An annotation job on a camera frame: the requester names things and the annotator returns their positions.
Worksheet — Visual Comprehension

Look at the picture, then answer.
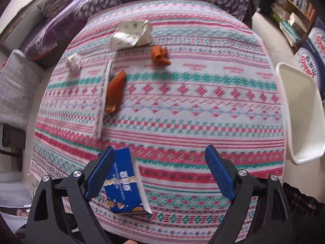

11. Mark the blue cracker box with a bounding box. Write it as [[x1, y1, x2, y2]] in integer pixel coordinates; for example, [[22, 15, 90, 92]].
[[103, 148, 152, 215]]

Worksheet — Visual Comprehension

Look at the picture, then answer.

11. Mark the white foam puzzle piece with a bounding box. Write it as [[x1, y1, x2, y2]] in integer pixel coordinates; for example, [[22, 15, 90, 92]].
[[95, 60, 113, 139]]

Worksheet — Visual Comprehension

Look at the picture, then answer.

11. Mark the white tissue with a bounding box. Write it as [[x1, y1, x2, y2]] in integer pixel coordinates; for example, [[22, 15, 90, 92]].
[[65, 53, 82, 72]]

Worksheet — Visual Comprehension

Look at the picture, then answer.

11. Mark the white plastic trash bin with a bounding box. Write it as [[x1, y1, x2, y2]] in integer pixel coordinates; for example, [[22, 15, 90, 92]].
[[274, 62, 324, 165]]

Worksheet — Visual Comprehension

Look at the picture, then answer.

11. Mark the plaid trousers leg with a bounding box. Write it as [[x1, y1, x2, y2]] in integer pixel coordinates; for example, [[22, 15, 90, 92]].
[[283, 183, 325, 243]]

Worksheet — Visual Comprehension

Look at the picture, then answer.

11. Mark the grey checked cushion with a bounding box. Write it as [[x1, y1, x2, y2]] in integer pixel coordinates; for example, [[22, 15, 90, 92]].
[[1, 49, 45, 131]]

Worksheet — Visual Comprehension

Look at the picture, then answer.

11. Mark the lower Ganten water carton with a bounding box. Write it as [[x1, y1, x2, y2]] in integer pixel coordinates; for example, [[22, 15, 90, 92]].
[[295, 39, 324, 100]]

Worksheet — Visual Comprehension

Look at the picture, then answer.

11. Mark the ganten water carton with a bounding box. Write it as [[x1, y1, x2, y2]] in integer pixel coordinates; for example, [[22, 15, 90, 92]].
[[295, 39, 324, 100], [309, 17, 325, 62]]

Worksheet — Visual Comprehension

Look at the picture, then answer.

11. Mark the patterned striped table cloth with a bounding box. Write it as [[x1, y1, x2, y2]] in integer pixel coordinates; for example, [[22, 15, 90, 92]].
[[30, 0, 285, 243]]

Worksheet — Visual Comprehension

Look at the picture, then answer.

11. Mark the stack of books on floor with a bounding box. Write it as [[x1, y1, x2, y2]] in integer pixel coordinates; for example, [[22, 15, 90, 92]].
[[279, 21, 302, 47]]

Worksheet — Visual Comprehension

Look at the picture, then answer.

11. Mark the upper Ganten water carton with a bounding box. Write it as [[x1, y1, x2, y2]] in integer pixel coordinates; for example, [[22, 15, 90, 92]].
[[309, 17, 325, 62]]

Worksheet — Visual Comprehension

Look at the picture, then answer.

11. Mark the wooden bookshelf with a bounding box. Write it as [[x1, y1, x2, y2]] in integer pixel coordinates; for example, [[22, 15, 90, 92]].
[[270, 0, 316, 53]]

